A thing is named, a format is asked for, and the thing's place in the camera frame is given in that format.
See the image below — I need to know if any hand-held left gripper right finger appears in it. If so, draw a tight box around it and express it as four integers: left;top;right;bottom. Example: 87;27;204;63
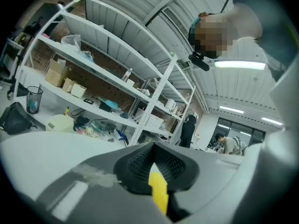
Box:
154;142;243;223

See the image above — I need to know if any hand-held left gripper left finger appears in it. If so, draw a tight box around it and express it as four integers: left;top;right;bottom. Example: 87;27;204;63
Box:
35;142;173;224

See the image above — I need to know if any yellow item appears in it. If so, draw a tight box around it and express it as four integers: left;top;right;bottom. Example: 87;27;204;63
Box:
149;171;169;216

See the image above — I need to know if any dark glass window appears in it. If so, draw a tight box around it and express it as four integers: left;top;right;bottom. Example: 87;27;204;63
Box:
216;117;266;147

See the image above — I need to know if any blue box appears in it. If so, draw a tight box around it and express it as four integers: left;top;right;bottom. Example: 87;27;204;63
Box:
115;129;128;141

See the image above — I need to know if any long ceiling light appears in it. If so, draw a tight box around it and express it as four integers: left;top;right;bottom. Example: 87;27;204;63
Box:
261;117;284;126
219;105;245;114
214;60;266;70

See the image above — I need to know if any pile of colourful clutter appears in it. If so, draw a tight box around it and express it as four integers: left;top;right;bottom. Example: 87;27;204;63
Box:
73;116;115;142

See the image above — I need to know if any white perforated basket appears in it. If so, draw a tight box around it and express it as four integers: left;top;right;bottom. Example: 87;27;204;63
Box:
144;114;164;130

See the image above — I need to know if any white electric kettle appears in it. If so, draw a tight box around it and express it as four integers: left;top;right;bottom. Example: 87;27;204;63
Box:
165;98;177;113

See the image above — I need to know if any beige lidded trash bin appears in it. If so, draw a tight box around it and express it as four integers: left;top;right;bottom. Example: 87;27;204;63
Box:
45;114;75;133

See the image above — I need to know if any teal cloth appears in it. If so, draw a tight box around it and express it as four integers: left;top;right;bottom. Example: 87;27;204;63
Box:
104;99;120;109

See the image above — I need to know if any white metal shelf rack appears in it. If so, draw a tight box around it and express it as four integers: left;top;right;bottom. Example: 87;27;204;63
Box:
14;0;197;147

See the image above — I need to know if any small white box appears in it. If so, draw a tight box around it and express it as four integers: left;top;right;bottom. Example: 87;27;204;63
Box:
71;83;87;99

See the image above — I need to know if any black backpack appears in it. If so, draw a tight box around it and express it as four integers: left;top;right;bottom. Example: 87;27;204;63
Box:
0;101;35;135

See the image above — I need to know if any small cardboard box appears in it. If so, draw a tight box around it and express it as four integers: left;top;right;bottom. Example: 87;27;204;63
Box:
62;77;78;93

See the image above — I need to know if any clear plastic bottle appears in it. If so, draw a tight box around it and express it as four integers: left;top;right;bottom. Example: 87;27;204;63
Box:
121;68;133;82

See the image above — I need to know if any large cardboard box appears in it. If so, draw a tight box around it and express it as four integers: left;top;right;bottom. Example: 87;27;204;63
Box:
44;59;71;87

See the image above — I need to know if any person's head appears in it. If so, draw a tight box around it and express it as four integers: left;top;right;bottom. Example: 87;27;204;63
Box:
188;12;239;59

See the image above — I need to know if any white ceiling air conditioner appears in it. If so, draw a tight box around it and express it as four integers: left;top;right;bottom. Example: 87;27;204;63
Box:
161;5;196;43

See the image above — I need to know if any clear plastic bag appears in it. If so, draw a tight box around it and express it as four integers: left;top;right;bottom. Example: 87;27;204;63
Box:
61;34;82;53

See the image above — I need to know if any black head-mounted camera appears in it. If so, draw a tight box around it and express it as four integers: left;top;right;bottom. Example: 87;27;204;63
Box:
188;52;210;71

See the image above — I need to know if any black wire wastebasket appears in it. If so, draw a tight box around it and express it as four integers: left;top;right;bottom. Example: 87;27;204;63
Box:
26;85;44;114

